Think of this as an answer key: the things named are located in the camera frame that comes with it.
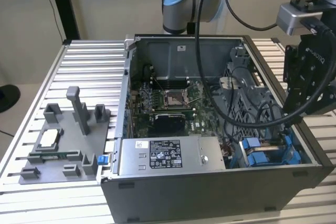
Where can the hard disk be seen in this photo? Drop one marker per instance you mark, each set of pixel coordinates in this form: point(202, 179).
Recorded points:
point(253, 145)

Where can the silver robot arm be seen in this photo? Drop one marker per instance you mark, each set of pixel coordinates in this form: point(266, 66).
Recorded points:
point(181, 11)

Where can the grey metal disk bay cage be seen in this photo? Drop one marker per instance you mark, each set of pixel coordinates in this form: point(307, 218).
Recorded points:
point(252, 95)

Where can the black RAM slot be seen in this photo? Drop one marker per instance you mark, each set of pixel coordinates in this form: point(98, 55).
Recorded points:
point(170, 109)
point(170, 80)
point(170, 105)
point(170, 85)

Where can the green motherboard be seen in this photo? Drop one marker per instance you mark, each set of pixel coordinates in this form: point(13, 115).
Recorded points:
point(195, 103)

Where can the CPU socket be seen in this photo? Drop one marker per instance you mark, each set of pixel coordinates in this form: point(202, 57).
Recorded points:
point(172, 99)

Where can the silver power supply box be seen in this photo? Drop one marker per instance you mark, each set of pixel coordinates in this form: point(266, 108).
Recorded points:
point(183, 153)

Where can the black graphics card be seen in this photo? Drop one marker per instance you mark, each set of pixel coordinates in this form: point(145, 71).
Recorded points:
point(169, 125)

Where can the black open PC case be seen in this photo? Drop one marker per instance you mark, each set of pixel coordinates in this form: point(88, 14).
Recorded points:
point(183, 197)

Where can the blue case latch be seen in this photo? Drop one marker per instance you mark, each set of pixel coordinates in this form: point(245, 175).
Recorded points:
point(103, 159)

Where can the grey parts rack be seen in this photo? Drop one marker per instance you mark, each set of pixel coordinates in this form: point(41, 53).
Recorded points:
point(78, 150)

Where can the silver CPU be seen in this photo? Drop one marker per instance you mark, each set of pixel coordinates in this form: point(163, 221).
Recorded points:
point(48, 140)

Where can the green RAM stick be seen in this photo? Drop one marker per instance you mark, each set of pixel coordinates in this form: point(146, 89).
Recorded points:
point(52, 155)

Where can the black round stand base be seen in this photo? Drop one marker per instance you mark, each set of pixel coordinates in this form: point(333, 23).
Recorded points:
point(9, 98)

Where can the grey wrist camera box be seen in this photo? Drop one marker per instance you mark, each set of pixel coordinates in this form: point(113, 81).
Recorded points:
point(291, 19)

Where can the black stand post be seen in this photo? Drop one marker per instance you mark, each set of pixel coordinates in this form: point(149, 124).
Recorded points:
point(65, 6)

